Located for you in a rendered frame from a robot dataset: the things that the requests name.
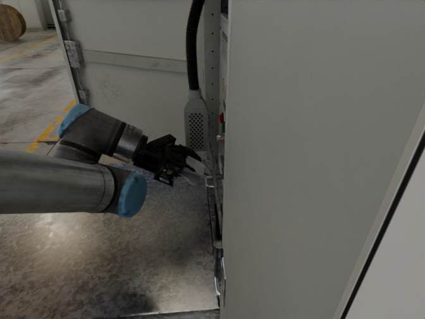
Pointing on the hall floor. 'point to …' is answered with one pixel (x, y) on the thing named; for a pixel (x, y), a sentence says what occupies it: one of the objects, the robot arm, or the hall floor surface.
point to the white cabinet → (30, 13)
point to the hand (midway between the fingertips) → (207, 172)
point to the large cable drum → (11, 23)
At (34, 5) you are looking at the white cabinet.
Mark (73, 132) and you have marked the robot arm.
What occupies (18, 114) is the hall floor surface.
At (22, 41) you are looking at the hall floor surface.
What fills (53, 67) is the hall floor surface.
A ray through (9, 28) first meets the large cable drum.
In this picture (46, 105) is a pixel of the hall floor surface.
